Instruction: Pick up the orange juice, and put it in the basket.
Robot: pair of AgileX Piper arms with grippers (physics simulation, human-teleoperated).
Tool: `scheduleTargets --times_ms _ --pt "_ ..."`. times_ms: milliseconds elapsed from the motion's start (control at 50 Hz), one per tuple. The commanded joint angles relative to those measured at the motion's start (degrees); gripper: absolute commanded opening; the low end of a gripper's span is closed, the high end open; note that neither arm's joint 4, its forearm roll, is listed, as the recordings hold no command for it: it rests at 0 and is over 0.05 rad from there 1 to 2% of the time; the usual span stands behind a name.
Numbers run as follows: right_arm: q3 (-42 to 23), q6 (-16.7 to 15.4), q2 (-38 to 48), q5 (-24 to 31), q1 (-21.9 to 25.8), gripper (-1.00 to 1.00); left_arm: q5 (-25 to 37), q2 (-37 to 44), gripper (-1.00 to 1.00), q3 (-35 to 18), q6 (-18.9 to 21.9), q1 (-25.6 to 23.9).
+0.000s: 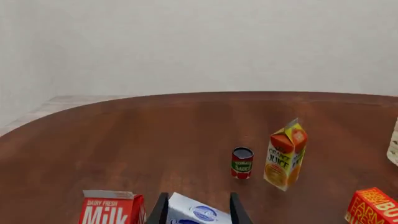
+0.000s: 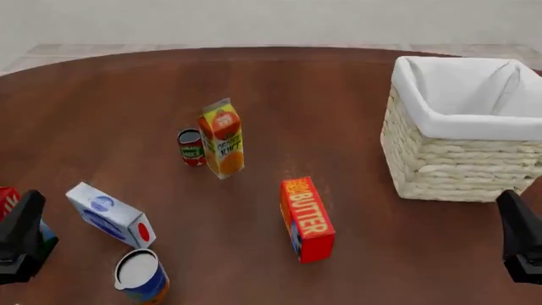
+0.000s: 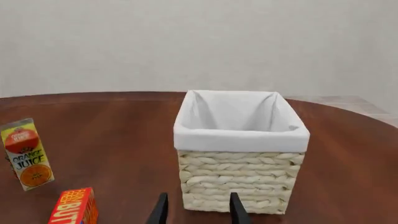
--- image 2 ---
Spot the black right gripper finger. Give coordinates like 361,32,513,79
495,188,542,256

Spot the red printed box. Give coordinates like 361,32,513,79
0,186,22,224

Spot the pale woven wicker basket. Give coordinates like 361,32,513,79
379,85,542,203

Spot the orange juice carton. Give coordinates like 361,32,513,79
197,97,246,180

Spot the white cloth basket liner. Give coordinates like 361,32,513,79
390,56,542,142

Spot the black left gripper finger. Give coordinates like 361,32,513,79
0,189,47,262

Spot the red butter box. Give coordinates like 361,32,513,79
279,175,336,264

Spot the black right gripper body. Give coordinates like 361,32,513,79
502,249,542,285

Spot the red tomato sauce can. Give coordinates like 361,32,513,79
176,127,207,168

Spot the white box with blue print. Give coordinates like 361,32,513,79
65,181,157,250

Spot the blue can with white lid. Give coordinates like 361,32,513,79
113,247,171,305

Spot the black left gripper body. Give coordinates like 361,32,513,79
0,253,42,286

